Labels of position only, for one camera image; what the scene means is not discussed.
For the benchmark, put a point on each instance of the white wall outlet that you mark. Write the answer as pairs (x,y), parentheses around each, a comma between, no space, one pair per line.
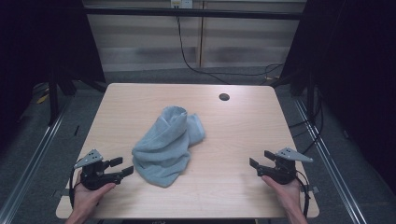
(181,3)

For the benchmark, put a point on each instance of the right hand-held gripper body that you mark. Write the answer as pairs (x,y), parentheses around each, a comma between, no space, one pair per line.
(281,171)

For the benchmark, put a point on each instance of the dark curtain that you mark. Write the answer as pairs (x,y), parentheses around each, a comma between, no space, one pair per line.
(40,46)
(358,77)

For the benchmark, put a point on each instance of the small yellow item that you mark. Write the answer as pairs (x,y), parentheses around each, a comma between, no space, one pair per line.
(42,99)

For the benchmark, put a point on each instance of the black metal stand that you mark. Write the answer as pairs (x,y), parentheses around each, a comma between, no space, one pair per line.
(53,99)
(310,93)

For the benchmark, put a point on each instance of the light blue towel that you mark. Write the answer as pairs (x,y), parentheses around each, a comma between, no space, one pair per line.
(162,149)

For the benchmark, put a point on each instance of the small black floor strip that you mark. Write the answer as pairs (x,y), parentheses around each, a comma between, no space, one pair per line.
(76,130)

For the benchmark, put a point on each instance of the grey floor rail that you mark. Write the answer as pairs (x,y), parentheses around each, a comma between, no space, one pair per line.
(31,161)
(333,168)

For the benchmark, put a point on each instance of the black horizontal frame bar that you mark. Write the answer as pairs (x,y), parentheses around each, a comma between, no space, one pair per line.
(193,13)

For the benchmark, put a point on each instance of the person's right hand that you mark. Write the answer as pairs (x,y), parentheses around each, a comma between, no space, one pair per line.
(288,196)

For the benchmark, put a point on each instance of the person's left hand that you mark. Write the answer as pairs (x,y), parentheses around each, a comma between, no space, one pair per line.
(85,199)

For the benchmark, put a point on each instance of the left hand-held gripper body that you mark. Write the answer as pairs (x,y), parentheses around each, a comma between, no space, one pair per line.
(96,175)

